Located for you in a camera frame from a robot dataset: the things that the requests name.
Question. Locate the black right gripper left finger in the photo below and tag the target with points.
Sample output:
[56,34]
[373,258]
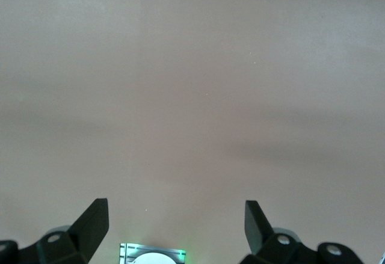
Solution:
[90,225]

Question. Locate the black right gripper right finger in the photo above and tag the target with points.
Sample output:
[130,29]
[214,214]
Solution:
[255,228]

